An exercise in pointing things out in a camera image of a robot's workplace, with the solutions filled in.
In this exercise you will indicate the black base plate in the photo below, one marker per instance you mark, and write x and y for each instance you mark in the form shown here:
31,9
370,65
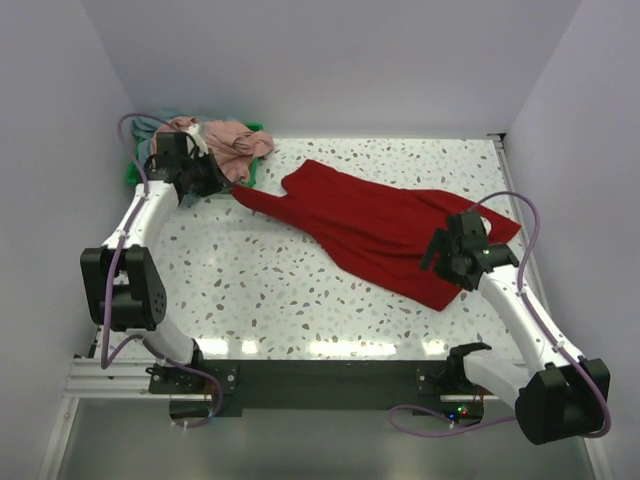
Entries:
229,388

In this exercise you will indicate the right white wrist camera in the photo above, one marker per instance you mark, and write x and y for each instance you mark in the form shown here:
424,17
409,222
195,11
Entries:
492,229

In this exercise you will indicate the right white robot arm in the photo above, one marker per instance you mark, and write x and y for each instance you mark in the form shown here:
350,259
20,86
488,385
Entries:
558,393

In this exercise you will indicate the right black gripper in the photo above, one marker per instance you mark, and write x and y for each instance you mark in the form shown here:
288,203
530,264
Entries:
440,243

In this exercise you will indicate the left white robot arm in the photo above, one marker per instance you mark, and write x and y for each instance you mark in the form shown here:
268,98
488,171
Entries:
125,293

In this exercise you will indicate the red t shirt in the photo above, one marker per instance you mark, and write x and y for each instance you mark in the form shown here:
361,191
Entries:
376,232

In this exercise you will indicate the green plastic bin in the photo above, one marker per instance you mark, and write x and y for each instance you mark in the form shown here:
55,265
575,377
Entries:
236,148

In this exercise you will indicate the aluminium frame rail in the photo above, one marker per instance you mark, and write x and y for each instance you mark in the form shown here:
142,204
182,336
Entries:
124,379

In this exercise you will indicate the pink t shirt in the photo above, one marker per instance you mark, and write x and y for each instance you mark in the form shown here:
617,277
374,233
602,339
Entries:
233,145

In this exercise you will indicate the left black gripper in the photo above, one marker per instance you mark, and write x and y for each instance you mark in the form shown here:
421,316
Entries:
219,182

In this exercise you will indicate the light blue t shirt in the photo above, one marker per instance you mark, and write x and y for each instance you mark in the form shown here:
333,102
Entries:
143,128

